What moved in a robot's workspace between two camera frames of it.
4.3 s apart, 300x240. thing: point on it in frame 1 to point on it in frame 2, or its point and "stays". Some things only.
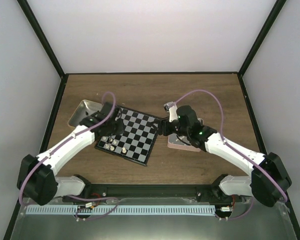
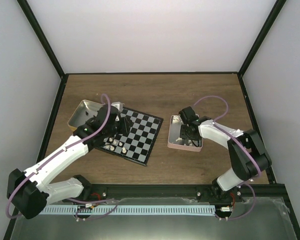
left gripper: (120, 129) to (125, 128)
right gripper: (164, 123) to (183, 135)
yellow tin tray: (85, 108) stays
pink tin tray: (174, 142) stays
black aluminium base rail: (208, 193) stays
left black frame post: (27, 11) stays
